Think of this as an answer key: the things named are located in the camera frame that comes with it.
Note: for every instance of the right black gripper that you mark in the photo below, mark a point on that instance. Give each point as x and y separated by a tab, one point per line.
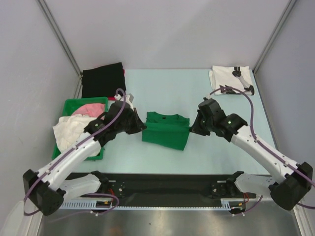
196	129

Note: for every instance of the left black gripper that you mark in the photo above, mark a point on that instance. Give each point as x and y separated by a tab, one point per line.
138	125

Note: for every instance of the green t shirt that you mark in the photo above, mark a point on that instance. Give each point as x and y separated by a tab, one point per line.
170	131

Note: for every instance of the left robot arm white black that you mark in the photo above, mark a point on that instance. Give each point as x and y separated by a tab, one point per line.
48	187

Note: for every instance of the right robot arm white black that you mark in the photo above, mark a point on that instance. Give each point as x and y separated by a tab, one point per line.
288	181

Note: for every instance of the pink crumpled t shirt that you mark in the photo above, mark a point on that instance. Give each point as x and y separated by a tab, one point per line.
91	110

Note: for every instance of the folded black t shirt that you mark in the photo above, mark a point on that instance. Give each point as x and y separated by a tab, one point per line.
103	81

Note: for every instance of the folded white printed t shirt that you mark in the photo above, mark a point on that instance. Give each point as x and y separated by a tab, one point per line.
229	80

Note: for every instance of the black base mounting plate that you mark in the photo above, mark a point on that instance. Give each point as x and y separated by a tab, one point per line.
131	186

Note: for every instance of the white crumpled t shirt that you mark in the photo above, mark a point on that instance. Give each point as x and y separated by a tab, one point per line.
68	130

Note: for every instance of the green plastic bin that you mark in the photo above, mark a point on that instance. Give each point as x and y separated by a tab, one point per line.
71	105

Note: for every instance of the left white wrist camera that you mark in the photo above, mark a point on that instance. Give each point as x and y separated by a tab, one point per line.
128	98

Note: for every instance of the light blue cable duct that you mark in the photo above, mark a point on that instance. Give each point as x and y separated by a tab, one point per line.
154	203

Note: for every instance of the left aluminium frame post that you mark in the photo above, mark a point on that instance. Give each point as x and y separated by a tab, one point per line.
58	33

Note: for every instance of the aluminium frame post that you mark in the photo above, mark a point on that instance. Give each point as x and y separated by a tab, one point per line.
275	34
58	33

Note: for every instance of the right aluminium frame post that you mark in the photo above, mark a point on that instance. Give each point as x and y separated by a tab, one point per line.
275	34

